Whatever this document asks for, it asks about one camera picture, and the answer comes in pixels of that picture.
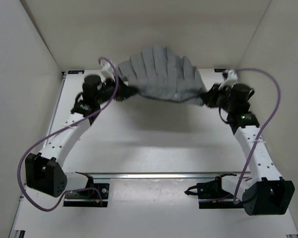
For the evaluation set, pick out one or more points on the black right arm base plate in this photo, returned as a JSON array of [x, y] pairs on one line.
[[211, 195]]

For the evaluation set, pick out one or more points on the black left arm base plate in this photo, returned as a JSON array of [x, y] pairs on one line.
[[85, 190]]

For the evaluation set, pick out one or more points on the right corner label sticker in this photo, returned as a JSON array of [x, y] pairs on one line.
[[220, 70]]

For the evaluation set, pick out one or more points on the corner label sticker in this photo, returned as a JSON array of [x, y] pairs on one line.
[[220, 70], [75, 72]]

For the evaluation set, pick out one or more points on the grey pleated skirt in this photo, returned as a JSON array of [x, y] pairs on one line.
[[159, 73]]

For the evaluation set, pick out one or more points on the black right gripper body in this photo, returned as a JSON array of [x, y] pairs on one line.
[[220, 98]]

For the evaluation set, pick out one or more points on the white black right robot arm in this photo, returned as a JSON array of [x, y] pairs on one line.
[[267, 192]]

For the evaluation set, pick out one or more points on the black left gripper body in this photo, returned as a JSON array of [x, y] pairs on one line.
[[106, 94]]

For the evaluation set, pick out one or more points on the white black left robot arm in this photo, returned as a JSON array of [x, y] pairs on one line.
[[44, 170]]

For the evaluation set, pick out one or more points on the left corner label sticker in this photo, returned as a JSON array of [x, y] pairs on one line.
[[75, 72]]

